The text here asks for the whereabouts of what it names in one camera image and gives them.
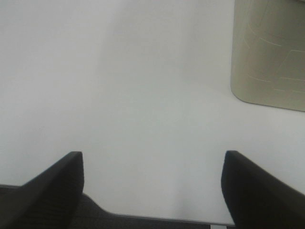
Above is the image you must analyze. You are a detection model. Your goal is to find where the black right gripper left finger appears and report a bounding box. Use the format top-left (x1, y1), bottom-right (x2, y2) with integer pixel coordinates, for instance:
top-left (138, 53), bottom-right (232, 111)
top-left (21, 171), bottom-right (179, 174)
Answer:
top-left (0, 152), bottom-right (84, 229)

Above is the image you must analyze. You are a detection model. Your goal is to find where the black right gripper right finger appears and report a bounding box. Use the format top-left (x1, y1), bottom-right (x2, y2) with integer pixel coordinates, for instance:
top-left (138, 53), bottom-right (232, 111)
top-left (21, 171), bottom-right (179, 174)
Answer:
top-left (221, 151), bottom-right (305, 229)

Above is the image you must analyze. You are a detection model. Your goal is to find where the beige woven storage box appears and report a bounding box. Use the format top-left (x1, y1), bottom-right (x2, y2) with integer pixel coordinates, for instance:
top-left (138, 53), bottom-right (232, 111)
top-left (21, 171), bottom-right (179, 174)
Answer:
top-left (231, 0), bottom-right (305, 111)

